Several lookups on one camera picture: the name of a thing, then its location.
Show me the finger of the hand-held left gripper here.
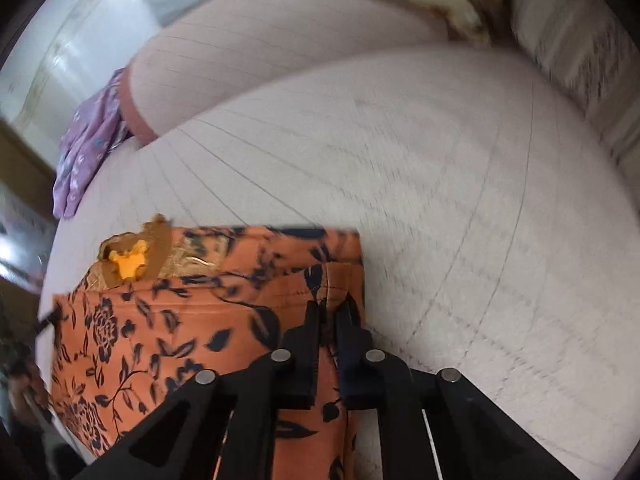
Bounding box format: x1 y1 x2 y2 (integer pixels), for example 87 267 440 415
36 308 69 334

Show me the purple floral cloth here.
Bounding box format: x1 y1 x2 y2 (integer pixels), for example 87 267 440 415
52 67 136 219

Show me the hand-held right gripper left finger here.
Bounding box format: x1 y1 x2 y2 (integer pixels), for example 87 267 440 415
70 300 321 480

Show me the striped floral cushion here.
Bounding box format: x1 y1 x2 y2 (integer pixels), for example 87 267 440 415
509 0 640 163

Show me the wooden stained glass door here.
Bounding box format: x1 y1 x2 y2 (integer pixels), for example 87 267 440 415
0 119 57 281

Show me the orange floral shirt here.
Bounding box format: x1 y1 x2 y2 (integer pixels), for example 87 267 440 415
49 214 367 480

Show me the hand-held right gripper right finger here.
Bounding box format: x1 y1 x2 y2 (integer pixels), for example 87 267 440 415
335 300 581 480

